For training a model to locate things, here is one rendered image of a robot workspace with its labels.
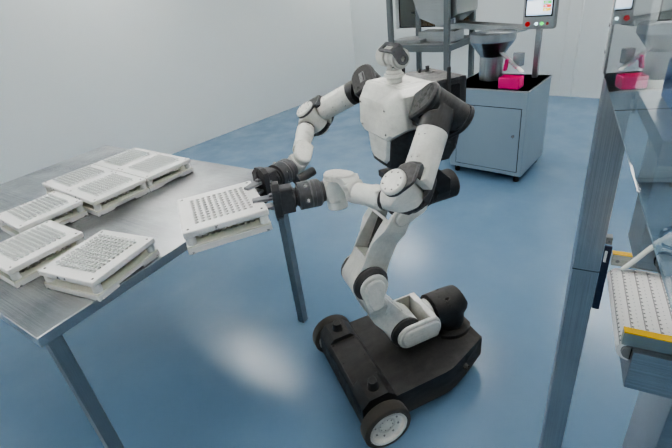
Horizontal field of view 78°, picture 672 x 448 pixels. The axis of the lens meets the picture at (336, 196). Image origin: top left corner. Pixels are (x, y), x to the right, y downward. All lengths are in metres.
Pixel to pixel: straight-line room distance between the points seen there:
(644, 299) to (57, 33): 4.85
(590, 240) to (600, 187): 0.15
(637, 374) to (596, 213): 0.36
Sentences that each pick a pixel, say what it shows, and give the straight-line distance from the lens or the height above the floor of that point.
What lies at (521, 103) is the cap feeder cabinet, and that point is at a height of 0.67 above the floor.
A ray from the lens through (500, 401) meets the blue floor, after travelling 2.06.
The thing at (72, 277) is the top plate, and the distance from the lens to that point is 1.48.
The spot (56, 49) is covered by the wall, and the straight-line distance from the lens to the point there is 5.00.
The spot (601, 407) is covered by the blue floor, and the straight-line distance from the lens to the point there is 2.15.
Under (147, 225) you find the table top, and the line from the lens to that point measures 1.79.
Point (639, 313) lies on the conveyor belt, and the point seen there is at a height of 0.92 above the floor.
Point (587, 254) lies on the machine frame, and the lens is 1.25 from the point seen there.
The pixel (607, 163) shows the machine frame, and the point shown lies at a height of 1.19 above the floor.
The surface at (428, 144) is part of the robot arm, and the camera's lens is 1.15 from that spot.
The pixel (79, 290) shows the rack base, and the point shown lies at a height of 0.89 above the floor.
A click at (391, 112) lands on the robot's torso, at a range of 1.31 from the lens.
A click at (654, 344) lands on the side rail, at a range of 1.04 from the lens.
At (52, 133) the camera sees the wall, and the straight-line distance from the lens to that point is 5.01.
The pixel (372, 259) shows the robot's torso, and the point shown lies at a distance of 1.57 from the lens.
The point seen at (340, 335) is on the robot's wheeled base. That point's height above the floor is 0.21.
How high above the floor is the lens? 1.62
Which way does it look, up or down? 27 degrees down
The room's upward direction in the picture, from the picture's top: 7 degrees counter-clockwise
